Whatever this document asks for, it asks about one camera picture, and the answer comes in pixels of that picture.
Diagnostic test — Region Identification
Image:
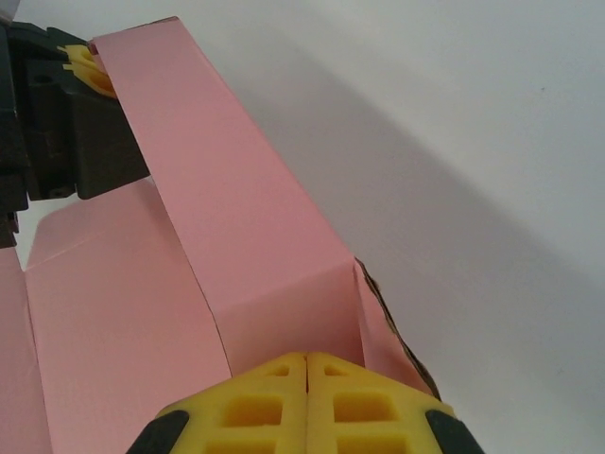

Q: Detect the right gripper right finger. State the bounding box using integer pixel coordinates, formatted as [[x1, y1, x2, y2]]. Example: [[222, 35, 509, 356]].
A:
[[307, 352, 488, 454]]

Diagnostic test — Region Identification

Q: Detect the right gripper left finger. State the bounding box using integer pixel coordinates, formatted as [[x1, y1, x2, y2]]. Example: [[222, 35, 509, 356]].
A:
[[127, 352, 309, 454]]

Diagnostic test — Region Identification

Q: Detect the pink cardboard box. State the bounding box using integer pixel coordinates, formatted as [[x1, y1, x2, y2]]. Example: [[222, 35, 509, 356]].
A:
[[0, 15, 443, 454]]

